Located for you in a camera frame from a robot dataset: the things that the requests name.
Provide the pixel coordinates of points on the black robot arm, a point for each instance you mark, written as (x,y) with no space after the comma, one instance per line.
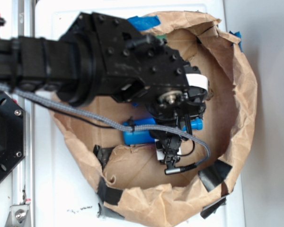
(101,55)

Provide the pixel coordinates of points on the green foam ball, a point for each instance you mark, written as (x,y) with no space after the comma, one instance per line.
(162,37)

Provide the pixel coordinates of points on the white tray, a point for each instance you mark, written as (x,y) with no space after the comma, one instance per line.
(63,198)

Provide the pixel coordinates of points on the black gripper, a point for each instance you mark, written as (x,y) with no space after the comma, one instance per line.
(178,106)

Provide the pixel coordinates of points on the brown rock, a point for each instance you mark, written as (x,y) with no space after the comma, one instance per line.
(210,92)

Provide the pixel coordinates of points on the blue plastic bottle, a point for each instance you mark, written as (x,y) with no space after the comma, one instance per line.
(142,137)

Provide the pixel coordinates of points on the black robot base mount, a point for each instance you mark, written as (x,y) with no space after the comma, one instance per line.
(12,130)

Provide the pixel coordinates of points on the brown paper bag bin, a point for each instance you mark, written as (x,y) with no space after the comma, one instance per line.
(129,179)

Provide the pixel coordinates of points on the aluminium rail frame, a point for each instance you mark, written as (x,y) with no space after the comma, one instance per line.
(23,24)

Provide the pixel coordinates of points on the metal corner bracket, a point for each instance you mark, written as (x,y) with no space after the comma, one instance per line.
(19,216)

